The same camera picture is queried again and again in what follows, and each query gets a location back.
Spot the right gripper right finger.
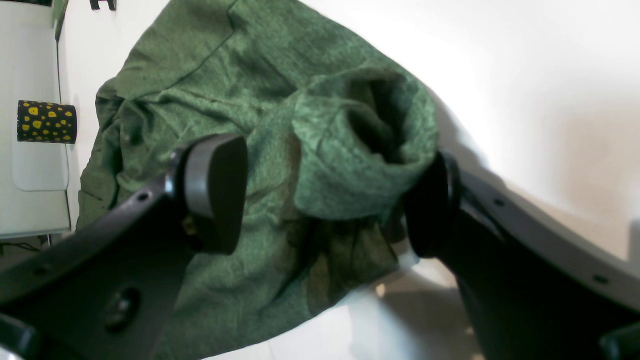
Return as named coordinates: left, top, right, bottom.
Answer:
left=403, top=152, right=639, bottom=360

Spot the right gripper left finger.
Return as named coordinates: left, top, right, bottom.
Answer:
left=0, top=134, right=249, bottom=360

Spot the black cup with gold dots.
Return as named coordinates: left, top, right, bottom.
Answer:
left=16, top=100, right=78, bottom=145

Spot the dark green t-shirt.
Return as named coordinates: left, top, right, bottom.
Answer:
left=77, top=0, right=438, bottom=360

